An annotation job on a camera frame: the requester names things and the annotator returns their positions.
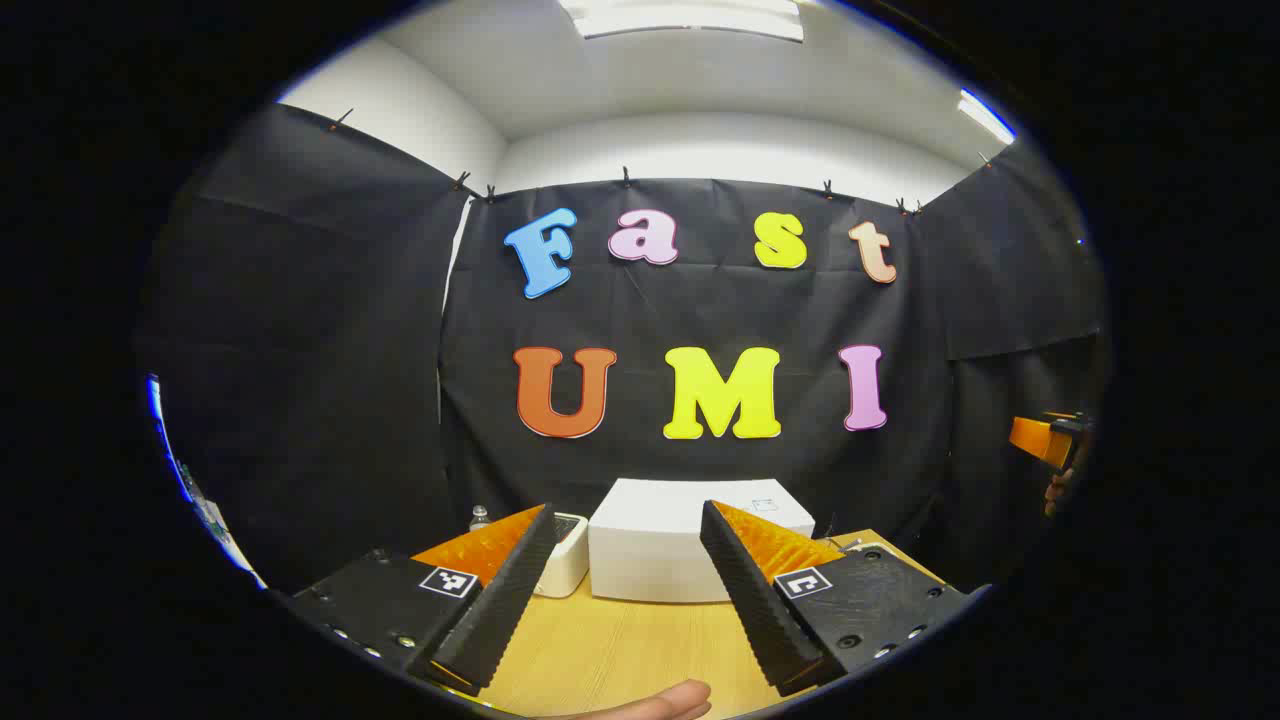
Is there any black backdrop cloth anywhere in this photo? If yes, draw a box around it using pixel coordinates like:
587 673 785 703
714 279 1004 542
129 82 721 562
135 100 1111 596

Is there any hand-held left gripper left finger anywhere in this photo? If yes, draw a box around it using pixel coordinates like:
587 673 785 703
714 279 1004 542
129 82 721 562
285 502 559 698

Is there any ceiling light panel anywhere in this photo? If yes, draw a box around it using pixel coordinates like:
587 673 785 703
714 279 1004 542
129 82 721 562
957 88 1017 147
558 0 807 42

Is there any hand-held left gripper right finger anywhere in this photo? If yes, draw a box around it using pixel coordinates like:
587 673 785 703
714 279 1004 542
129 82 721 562
698 499 993 699

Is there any white microwave oven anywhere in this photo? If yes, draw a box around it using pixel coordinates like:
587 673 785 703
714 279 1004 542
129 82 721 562
588 477 817 604

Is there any white toaster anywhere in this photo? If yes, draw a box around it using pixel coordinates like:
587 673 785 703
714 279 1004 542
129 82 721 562
533 512 592 599

